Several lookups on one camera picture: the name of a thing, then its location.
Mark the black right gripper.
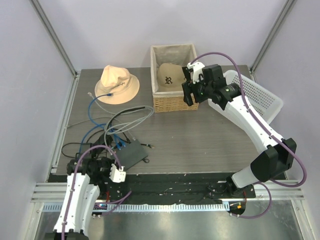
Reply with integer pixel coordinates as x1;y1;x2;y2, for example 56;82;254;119
182;76;213;107

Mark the dark grey network switch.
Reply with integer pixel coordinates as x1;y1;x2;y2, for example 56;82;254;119
116;140;148;171

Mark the black power cable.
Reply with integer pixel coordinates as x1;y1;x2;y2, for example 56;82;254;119
61;106;154;163

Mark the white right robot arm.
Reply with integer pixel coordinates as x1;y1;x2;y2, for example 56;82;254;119
182;62;297;198

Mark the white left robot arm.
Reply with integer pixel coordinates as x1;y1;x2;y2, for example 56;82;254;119
44;145;126;240

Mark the tan baseball cap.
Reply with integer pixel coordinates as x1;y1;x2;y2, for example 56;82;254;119
156;63;186;92

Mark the wicker basket with liner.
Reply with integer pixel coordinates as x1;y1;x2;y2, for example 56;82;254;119
150;43;199;113

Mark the black power adapter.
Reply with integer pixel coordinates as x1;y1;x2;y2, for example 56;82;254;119
90;134;113;153

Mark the beige bucket hat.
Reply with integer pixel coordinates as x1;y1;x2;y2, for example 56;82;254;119
94;65;140;105

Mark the white perforated plastic basket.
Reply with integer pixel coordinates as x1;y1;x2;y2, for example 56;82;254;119
208;70;284;129

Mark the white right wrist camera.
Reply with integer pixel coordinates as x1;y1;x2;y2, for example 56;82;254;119
187;61;205;84

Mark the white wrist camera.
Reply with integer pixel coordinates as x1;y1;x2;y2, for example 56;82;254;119
187;61;205;84
109;163;127;183

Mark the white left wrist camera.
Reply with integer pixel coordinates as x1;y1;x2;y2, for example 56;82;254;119
109;163;127;183

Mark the grey ethernet cable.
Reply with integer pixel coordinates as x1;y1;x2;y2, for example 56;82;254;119
87;91;155;151

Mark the aluminium frame rail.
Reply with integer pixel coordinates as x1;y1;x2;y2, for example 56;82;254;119
31;181;306;213

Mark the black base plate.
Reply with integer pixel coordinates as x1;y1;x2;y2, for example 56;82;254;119
49;172;258;205

